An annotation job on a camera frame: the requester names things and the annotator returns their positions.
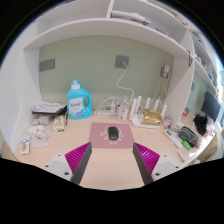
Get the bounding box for small yellow box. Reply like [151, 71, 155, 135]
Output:
[53, 114, 66, 133]

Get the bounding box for clear plastic bag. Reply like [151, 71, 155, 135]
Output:
[26, 123, 55, 150]

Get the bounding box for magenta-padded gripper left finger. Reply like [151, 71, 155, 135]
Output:
[41, 142, 93, 186]

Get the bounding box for black pouch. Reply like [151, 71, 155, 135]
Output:
[178, 125, 200, 149]

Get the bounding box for white power strip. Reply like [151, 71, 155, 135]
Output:
[95, 109, 113, 117]

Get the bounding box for black computer mouse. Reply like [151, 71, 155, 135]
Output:
[107, 125, 120, 142]

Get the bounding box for small jar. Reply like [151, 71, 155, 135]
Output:
[162, 115, 173, 131]

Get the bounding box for white marker pen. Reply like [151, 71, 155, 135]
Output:
[177, 150, 187, 164]

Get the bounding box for white remote control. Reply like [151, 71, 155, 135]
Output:
[163, 128, 184, 150]

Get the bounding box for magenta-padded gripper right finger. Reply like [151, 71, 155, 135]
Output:
[132, 142, 183, 186]

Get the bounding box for pink mouse pad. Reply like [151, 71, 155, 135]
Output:
[88, 122, 135, 150]

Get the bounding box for side wall socket with plugs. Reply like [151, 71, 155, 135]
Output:
[160, 63, 171, 80]

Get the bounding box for grey wall socket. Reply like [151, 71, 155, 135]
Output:
[115, 54, 130, 70]

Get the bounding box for small yellow packet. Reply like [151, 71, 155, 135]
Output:
[34, 129, 48, 140]

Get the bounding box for blue detergent bottle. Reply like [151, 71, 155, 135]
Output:
[65, 79, 93, 120]

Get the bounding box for stack of papers and books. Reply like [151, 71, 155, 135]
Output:
[32, 100, 68, 117]

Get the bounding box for blue and yellow card packet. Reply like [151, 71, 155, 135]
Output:
[19, 134, 32, 156]

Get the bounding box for long grey wall plate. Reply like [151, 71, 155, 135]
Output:
[39, 58, 56, 73]

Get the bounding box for golden snack bag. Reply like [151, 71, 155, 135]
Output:
[141, 108, 164, 127]

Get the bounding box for white router with antennas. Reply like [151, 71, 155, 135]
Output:
[129, 95, 168, 130]

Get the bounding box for black bag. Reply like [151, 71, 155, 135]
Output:
[193, 113, 210, 136]

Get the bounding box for black monitor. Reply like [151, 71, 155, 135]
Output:
[199, 91, 223, 123]

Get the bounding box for grey foil packets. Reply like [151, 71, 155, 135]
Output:
[32, 114, 54, 127]

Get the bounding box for clear plastic bottle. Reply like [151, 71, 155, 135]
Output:
[117, 96, 130, 123]

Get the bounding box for white coiled cables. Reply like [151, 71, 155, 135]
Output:
[95, 96, 125, 117]

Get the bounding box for green small tube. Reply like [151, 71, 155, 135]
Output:
[181, 139, 192, 151]

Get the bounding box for white cable to wall socket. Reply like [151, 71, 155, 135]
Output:
[116, 61, 135, 105]

